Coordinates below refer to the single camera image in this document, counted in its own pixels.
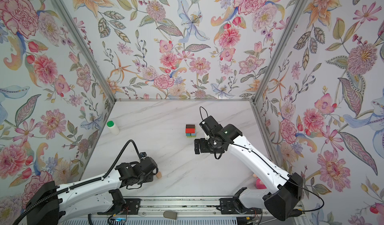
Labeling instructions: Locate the red rectangular block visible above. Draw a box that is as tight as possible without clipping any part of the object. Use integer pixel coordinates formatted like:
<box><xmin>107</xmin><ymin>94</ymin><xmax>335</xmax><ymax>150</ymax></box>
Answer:
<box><xmin>186</xmin><ymin>128</ymin><xmax>196</xmax><ymax>134</ymax></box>

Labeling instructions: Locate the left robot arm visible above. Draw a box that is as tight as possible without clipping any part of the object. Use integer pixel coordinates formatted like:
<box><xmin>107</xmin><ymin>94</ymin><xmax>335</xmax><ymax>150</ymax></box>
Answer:
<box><xmin>14</xmin><ymin>157</ymin><xmax>159</xmax><ymax>225</ymax></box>

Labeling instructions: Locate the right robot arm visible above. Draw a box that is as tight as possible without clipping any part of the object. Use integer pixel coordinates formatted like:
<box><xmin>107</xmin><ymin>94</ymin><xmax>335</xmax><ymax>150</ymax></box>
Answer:
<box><xmin>194</xmin><ymin>116</ymin><xmax>303</xmax><ymax>221</ymax></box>

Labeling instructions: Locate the grey oval tag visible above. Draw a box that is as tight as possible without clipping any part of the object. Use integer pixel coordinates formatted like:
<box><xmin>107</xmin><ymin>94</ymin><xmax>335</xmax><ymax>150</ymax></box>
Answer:
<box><xmin>163</xmin><ymin>211</ymin><xmax>178</xmax><ymax>220</ymax></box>

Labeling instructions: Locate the white bottle green cap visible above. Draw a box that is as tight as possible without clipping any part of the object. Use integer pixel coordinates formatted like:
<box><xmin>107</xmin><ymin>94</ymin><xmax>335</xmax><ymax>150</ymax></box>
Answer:
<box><xmin>107</xmin><ymin>120</ymin><xmax>120</xmax><ymax>135</ymax></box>

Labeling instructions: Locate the pink plush doll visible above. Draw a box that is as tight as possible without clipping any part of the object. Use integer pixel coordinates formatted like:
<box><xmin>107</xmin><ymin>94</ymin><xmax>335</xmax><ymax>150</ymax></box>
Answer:
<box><xmin>253</xmin><ymin>174</ymin><xmax>266</xmax><ymax>190</ymax></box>

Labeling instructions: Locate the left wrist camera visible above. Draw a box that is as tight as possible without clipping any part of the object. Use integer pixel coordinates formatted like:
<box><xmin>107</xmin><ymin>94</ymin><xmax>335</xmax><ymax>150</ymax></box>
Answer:
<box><xmin>139</xmin><ymin>152</ymin><xmax>147</xmax><ymax>160</ymax></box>

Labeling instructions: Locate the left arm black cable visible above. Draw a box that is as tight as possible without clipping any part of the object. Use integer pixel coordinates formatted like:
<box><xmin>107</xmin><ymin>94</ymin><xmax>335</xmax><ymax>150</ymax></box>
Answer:
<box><xmin>11</xmin><ymin>139</ymin><xmax>142</xmax><ymax>225</ymax></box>

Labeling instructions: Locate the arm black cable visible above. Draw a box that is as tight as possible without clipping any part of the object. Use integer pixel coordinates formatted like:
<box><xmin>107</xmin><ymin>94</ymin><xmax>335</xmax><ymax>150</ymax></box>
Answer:
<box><xmin>199</xmin><ymin>106</ymin><xmax>325</xmax><ymax>213</ymax></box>
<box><xmin>11</xmin><ymin>139</ymin><xmax>142</xmax><ymax>225</ymax></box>

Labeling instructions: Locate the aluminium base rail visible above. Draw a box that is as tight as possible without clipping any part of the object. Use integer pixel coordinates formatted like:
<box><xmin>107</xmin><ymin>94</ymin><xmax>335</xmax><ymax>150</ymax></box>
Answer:
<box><xmin>71</xmin><ymin>196</ymin><xmax>305</xmax><ymax>220</ymax></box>

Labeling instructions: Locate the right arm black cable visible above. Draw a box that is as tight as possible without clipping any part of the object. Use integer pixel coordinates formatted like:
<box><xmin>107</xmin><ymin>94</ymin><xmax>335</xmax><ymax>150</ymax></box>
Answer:
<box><xmin>199</xmin><ymin>106</ymin><xmax>325</xmax><ymax>213</ymax></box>

